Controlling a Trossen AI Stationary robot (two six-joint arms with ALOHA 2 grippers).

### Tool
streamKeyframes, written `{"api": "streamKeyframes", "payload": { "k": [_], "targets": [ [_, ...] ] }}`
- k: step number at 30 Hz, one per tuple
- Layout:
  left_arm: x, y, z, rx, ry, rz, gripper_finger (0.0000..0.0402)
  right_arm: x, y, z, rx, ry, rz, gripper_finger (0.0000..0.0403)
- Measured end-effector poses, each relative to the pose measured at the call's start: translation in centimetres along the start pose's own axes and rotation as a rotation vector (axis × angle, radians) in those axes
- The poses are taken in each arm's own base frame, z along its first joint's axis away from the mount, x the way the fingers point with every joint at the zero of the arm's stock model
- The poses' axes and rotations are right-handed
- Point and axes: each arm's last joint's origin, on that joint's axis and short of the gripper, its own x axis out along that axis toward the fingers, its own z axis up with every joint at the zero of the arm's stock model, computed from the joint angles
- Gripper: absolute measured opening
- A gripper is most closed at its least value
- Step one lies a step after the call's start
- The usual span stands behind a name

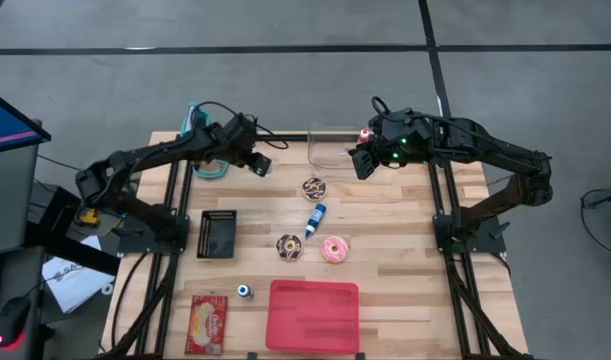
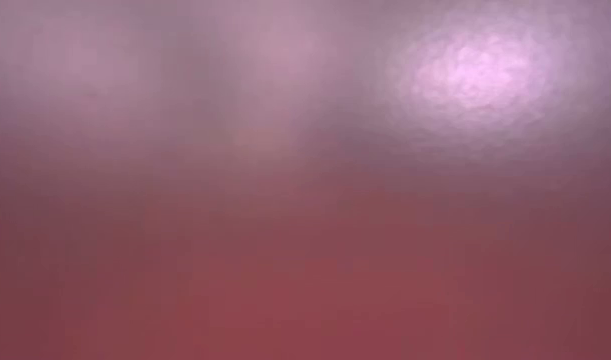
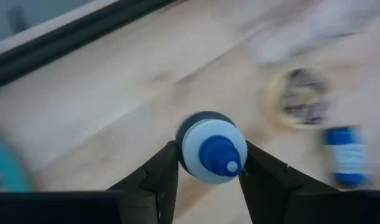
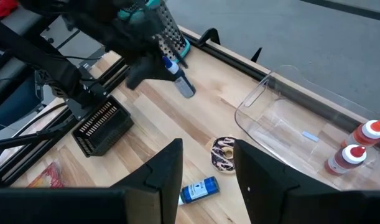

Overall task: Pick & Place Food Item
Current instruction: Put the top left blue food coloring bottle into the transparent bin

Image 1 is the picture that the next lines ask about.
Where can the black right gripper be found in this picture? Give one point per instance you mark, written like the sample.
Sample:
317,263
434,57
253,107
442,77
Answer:
405,132

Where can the small red-capped bottle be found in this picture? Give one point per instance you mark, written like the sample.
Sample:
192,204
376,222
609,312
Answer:
365,135

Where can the clear plastic container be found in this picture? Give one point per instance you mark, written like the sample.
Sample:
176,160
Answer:
335,160

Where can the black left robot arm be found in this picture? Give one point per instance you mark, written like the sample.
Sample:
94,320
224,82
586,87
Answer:
150,150

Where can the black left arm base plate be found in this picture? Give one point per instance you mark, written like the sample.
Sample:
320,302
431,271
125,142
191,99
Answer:
135,243

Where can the black computer mouse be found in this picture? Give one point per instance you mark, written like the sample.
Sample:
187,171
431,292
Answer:
10,320

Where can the white printed paper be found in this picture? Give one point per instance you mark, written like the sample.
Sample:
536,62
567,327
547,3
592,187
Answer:
75,285

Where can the black diagonal beam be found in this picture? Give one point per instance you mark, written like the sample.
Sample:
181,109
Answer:
75,252

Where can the pink iced donut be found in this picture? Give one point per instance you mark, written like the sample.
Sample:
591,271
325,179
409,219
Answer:
330,256

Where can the chocolate iced donut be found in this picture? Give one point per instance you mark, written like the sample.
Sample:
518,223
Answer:
313,189
285,252

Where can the black perforated basket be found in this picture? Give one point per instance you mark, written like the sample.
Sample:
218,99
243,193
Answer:
217,240

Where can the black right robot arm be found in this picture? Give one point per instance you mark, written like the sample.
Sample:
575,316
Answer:
485,147

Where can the red snack package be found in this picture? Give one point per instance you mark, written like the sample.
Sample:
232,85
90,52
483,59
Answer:
206,325

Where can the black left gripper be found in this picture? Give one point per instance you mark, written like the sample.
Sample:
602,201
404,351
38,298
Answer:
240,137

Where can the grey cabinet with blue top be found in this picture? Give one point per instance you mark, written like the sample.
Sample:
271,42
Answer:
10,190

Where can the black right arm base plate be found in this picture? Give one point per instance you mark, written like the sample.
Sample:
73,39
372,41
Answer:
485,243

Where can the dark grey desk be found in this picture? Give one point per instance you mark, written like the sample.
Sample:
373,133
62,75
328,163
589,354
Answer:
15,280

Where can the large blue squeeze bottle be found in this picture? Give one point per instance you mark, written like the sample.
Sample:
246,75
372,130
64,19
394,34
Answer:
316,216

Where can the red plastic tray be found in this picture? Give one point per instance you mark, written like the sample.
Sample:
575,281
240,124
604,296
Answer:
310,315

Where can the black box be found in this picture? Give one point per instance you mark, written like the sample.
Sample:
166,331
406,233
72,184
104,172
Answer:
55,205

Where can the teal metal box grater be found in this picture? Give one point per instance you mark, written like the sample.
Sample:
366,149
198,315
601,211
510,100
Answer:
189,125

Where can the small blue-capped bottle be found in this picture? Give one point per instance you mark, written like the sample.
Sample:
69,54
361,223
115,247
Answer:
244,291

